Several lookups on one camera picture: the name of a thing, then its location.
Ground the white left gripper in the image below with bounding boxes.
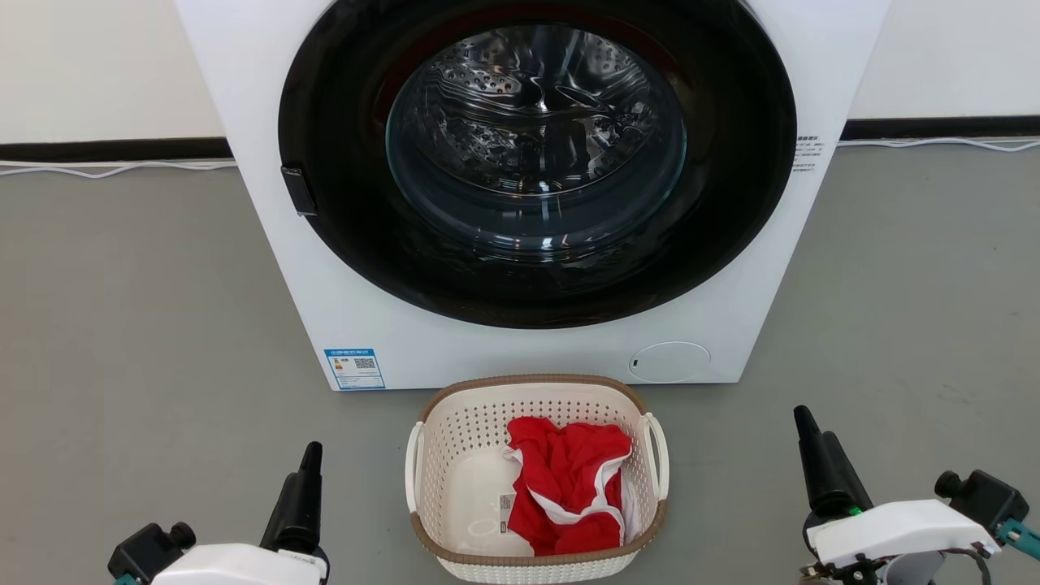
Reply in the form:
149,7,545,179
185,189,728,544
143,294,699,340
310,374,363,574
150,441,330,585

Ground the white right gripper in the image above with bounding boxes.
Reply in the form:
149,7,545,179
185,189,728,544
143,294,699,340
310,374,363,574
794,405,1002,568

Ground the cream perforated laundry basket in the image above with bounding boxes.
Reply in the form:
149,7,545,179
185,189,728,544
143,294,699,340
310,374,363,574
405,374,670,584

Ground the blue energy label sticker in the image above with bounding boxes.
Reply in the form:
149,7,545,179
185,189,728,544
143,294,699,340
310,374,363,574
324,349,386,391

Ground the round white filter cover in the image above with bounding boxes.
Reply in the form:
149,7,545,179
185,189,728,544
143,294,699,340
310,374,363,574
630,341,712,384

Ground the white front-load washing machine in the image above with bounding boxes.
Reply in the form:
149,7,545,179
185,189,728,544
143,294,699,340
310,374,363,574
175,0,892,392

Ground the red and white garment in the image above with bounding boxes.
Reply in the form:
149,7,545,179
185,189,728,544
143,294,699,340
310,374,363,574
505,416,639,557

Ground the small printed text sticker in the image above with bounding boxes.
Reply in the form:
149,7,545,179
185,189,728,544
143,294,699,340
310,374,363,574
792,136,826,173

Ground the black round washer door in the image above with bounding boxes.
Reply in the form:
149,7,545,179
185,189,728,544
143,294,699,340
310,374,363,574
278,0,798,330

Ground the steel perforated washer drum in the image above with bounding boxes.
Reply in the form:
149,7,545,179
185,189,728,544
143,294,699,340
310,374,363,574
405,27,669,197

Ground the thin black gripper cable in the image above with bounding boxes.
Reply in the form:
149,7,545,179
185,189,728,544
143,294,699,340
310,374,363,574
942,547,994,585

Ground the teal camera connector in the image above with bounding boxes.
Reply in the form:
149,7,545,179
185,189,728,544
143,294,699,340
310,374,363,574
995,518,1040,561

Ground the grey washer door handle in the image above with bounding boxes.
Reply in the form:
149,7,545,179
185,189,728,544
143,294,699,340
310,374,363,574
281,166,318,217

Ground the white floor cable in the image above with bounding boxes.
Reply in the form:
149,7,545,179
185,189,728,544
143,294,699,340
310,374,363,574
837,136,1040,153
0,158,238,179

